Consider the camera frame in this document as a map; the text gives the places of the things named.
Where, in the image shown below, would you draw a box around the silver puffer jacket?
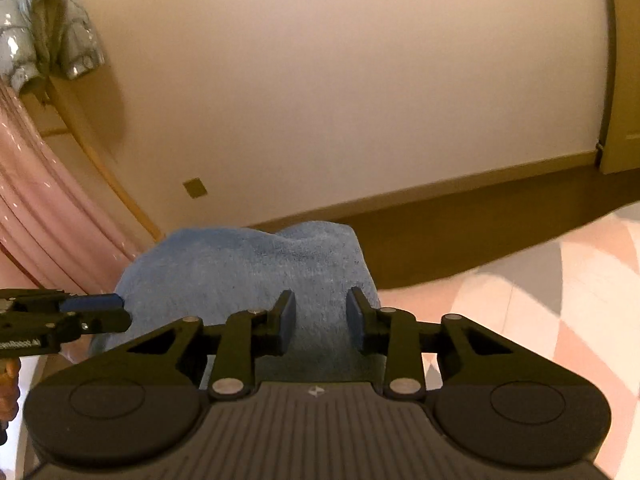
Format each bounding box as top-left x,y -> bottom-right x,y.
1,0 -> 104,94

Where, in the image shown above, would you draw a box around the checkered pink blue bed quilt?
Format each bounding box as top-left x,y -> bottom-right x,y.
378,204 -> 639,479

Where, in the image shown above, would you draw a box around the brass wall socket plate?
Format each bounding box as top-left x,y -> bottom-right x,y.
182,178 -> 208,198

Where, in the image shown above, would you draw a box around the blue denim jeans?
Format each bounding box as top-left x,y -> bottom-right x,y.
88,221 -> 384,382

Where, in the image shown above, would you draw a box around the person's left hand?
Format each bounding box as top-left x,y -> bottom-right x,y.
0,359 -> 21,422

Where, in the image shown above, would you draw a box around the wooden chair frame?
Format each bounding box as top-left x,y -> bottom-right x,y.
33,55 -> 164,242

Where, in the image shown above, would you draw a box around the pink plastic storage bin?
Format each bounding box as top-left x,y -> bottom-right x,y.
1,84 -> 140,295

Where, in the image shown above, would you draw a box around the yellow wooden door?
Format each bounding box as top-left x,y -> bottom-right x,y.
598,0 -> 639,174

